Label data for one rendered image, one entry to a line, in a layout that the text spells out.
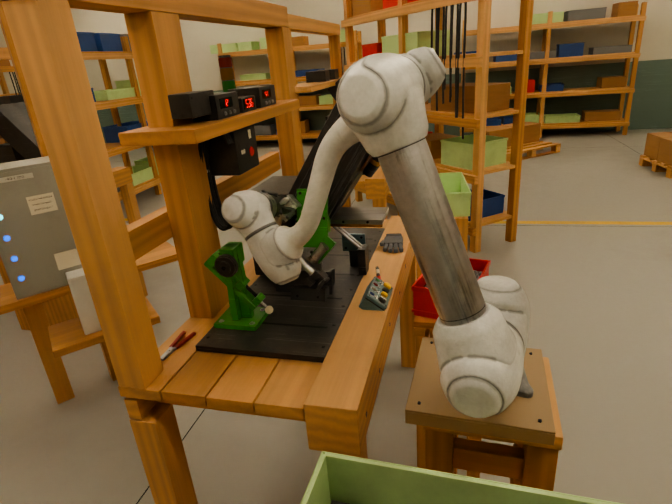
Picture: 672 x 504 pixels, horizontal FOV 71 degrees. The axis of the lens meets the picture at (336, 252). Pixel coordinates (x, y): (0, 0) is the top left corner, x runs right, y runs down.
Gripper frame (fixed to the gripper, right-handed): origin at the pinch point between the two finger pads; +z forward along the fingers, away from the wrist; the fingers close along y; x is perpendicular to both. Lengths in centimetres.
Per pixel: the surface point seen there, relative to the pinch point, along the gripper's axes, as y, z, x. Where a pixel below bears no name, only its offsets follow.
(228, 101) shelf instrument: 35.2, -12.0, -12.2
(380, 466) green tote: -66, -72, 0
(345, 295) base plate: -36.9, 5.5, 8.8
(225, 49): 520, 789, 111
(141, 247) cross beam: 15, -36, 32
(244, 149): 23.4, -4.6, -3.1
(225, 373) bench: -30, -39, 36
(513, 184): -64, 292, -78
